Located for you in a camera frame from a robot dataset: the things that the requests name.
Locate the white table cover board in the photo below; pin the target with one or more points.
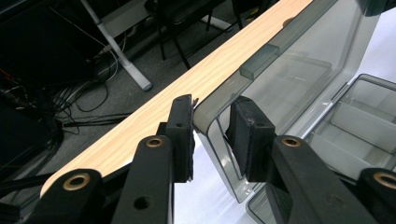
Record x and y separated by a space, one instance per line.
202 202

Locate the grey transparent plastic organizer box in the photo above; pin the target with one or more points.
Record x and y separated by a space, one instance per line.
295 77

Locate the black chair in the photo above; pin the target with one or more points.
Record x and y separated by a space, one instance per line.
180 9

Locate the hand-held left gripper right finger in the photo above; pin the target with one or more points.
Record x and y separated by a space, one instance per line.
249 140

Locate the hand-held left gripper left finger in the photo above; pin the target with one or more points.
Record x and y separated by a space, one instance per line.
180 140

